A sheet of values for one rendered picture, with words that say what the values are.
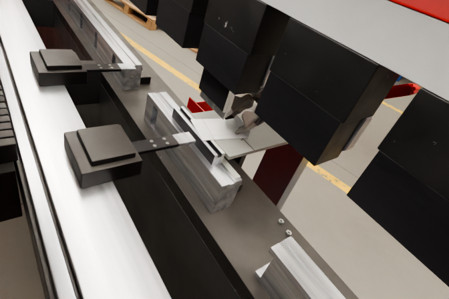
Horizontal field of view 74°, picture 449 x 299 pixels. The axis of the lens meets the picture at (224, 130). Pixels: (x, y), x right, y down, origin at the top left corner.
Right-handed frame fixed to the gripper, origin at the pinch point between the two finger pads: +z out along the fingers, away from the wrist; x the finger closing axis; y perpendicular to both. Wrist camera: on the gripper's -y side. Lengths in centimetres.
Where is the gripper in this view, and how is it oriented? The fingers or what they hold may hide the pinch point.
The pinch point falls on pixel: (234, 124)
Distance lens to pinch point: 78.0
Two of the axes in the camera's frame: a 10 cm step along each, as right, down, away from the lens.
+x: 4.2, 6.1, -6.8
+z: -7.7, 6.3, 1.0
